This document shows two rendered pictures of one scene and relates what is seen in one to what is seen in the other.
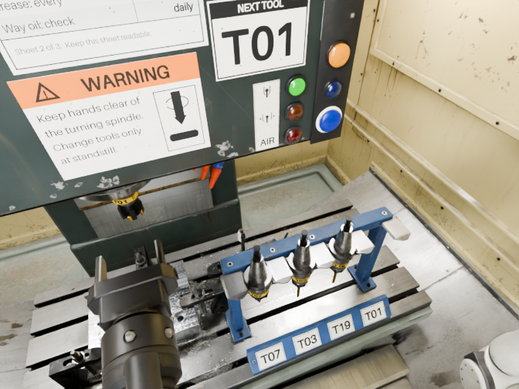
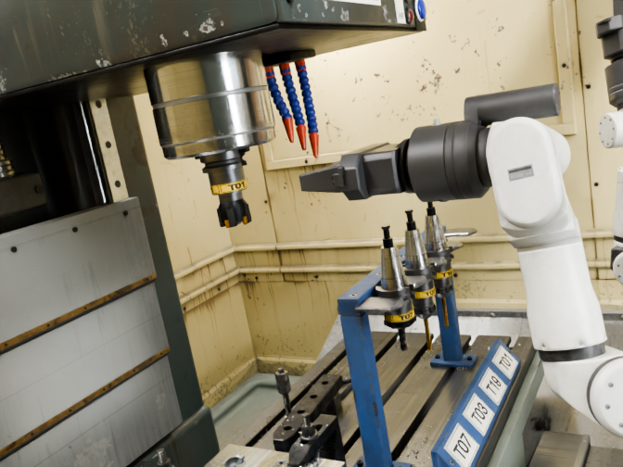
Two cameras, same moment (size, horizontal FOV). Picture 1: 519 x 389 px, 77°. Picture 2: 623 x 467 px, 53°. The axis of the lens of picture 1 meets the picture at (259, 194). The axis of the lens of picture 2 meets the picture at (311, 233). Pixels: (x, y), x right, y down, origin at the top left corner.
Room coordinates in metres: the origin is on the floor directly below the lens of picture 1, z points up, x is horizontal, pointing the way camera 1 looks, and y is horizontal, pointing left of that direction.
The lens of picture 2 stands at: (-0.29, 0.73, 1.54)
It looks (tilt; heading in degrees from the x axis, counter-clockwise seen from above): 12 degrees down; 321
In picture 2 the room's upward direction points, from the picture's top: 10 degrees counter-clockwise
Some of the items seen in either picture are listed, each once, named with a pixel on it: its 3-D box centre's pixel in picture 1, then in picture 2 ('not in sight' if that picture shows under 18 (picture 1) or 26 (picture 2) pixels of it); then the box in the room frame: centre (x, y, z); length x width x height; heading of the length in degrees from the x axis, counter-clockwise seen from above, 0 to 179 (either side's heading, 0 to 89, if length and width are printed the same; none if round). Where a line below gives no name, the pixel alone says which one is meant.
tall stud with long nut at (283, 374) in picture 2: (242, 241); (286, 397); (0.70, 0.06, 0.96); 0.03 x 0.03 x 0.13
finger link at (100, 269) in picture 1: (98, 276); (321, 181); (0.27, 0.24, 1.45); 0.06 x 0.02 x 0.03; 19
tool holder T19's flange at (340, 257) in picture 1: (341, 248); (437, 254); (0.48, -0.20, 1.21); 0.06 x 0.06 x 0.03
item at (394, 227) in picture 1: (396, 229); (460, 232); (0.53, -0.35, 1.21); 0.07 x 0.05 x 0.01; 20
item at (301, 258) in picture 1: (302, 252); (414, 246); (0.44, -0.09, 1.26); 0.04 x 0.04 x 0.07
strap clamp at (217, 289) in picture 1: (204, 299); (314, 452); (0.48, 0.18, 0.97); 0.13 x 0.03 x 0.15; 110
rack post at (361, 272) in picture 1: (371, 251); (445, 302); (0.59, -0.33, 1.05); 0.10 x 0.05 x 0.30; 20
